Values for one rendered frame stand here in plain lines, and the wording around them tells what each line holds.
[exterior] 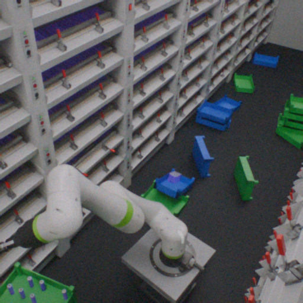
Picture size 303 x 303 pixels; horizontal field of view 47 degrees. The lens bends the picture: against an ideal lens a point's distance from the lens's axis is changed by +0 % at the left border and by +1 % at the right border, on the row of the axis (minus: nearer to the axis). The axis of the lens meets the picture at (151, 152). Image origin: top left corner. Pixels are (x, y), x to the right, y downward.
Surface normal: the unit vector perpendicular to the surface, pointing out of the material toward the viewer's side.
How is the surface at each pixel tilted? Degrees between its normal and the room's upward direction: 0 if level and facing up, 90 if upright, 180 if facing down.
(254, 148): 0
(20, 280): 0
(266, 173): 0
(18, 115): 19
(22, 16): 90
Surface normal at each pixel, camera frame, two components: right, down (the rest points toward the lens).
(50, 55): 0.33, -0.59
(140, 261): 0.00, -0.76
